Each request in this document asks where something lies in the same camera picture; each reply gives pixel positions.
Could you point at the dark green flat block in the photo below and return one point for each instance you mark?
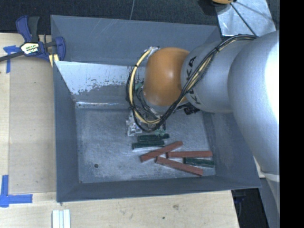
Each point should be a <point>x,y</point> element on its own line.
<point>153,137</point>
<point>147,145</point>
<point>199,162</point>

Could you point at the grey metal bin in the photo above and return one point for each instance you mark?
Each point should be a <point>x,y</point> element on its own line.
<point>107,148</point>

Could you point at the red-brown flat block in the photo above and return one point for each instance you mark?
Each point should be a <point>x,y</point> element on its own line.
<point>180,166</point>
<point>190,154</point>
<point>161,151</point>

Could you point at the pale wood flat board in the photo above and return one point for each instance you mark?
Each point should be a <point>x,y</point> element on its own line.
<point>31,127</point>

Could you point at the black cylinder on white bracket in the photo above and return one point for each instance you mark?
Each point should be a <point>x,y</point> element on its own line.
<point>191,110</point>

